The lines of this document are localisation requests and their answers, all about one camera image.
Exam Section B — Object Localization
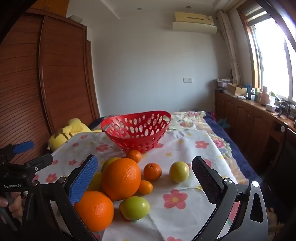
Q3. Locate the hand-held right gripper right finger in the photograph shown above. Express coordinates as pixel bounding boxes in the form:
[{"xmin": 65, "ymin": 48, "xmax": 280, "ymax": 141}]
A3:
[{"xmin": 191, "ymin": 156, "xmax": 269, "ymax": 241}]

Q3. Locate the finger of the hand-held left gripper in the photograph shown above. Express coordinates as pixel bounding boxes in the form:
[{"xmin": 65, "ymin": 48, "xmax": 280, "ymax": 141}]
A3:
[
  {"xmin": 23, "ymin": 153, "xmax": 54, "ymax": 173},
  {"xmin": 0, "ymin": 140, "xmax": 35, "ymax": 160}
]

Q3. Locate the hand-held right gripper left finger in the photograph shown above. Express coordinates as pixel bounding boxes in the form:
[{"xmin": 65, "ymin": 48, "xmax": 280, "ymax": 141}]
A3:
[{"xmin": 22, "ymin": 155, "xmax": 100, "ymax": 241}]

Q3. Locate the yellow-green apple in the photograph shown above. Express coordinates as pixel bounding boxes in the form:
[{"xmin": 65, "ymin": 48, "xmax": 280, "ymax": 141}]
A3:
[{"xmin": 169, "ymin": 161, "xmax": 190, "ymax": 183}]

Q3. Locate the yellow pear with stem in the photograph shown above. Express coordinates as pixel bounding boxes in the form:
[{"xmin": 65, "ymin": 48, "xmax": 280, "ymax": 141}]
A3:
[{"xmin": 101, "ymin": 157, "xmax": 122, "ymax": 173}]

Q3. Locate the large orange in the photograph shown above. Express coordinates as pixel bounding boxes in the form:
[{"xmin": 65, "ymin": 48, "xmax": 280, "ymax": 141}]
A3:
[
  {"xmin": 73, "ymin": 190, "xmax": 115, "ymax": 232},
  {"xmin": 101, "ymin": 158, "xmax": 142, "ymax": 201}
]

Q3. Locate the red perforated plastic basket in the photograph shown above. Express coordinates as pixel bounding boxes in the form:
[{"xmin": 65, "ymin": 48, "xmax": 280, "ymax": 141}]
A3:
[{"xmin": 100, "ymin": 110, "xmax": 172, "ymax": 154}]

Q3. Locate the green apple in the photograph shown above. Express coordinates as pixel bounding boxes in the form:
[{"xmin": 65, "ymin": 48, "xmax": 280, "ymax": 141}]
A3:
[{"xmin": 119, "ymin": 196, "xmax": 150, "ymax": 221}]

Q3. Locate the person's left hand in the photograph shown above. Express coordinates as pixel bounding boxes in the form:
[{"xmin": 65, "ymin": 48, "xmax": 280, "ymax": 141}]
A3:
[{"xmin": 0, "ymin": 192, "xmax": 24, "ymax": 220}]

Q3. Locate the yellow plush toy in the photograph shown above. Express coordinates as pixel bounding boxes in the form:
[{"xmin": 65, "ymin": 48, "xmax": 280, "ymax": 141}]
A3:
[{"xmin": 48, "ymin": 118, "xmax": 102, "ymax": 151}]

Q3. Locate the white floral cloth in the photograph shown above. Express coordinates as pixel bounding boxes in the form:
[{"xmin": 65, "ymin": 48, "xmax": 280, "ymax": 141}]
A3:
[{"xmin": 30, "ymin": 130, "xmax": 245, "ymax": 241}]

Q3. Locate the dark blue blanket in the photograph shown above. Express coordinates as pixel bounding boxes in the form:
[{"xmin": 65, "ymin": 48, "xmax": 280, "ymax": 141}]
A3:
[{"xmin": 205, "ymin": 112, "xmax": 263, "ymax": 186}]

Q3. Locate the small mandarin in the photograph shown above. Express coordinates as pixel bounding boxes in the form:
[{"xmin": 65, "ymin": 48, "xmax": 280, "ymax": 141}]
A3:
[
  {"xmin": 143, "ymin": 163, "xmax": 162, "ymax": 181},
  {"xmin": 126, "ymin": 149, "xmax": 142, "ymax": 163}
]

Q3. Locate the tiny mandarin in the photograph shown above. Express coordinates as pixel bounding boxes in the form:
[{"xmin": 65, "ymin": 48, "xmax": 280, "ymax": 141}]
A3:
[{"xmin": 138, "ymin": 180, "xmax": 154, "ymax": 195}]

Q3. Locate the teal cloth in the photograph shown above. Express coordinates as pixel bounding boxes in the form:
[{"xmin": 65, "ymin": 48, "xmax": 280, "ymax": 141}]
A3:
[{"xmin": 217, "ymin": 118, "xmax": 232, "ymax": 129}]

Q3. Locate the floral quilt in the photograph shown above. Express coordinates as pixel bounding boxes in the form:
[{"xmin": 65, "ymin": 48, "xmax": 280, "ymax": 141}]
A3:
[{"xmin": 166, "ymin": 111, "xmax": 278, "ymax": 241}]

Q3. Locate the wooden cabinet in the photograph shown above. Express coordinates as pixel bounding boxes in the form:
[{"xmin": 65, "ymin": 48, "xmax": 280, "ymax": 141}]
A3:
[{"xmin": 214, "ymin": 89, "xmax": 296, "ymax": 186}]

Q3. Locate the black chair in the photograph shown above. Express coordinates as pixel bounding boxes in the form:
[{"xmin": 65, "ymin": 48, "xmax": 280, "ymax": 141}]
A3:
[{"xmin": 261, "ymin": 123, "xmax": 296, "ymax": 209}]

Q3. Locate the brown wooden wardrobe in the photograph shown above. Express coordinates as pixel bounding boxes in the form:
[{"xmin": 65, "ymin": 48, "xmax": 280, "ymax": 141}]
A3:
[{"xmin": 0, "ymin": 0, "xmax": 101, "ymax": 167}]

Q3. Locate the cardboard box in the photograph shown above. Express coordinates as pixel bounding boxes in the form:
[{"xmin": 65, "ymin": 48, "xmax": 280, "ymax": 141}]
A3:
[{"xmin": 227, "ymin": 83, "xmax": 247, "ymax": 96}]

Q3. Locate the stack of patterned boxes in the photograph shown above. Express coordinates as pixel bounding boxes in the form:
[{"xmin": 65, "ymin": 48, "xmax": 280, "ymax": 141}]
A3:
[{"xmin": 214, "ymin": 78, "xmax": 233, "ymax": 90}]

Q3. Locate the white plastic jug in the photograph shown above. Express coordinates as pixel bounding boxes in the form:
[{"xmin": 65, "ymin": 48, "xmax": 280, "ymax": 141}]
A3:
[{"xmin": 260, "ymin": 86, "xmax": 270, "ymax": 106}]

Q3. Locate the black gadget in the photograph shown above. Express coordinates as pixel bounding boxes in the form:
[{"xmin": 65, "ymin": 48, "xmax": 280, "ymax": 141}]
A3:
[{"xmin": 276, "ymin": 100, "xmax": 293, "ymax": 117}]

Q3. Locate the patterned curtain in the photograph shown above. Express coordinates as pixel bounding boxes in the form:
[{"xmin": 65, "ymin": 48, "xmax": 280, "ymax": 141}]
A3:
[{"xmin": 217, "ymin": 10, "xmax": 243, "ymax": 85}]

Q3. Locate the window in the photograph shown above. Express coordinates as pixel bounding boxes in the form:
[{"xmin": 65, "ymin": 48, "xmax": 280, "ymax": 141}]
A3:
[{"xmin": 238, "ymin": 0, "xmax": 296, "ymax": 102}]

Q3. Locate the wall air conditioner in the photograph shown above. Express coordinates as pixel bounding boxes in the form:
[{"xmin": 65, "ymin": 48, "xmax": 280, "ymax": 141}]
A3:
[{"xmin": 172, "ymin": 11, "xmax": 218, "ymax": 35}]

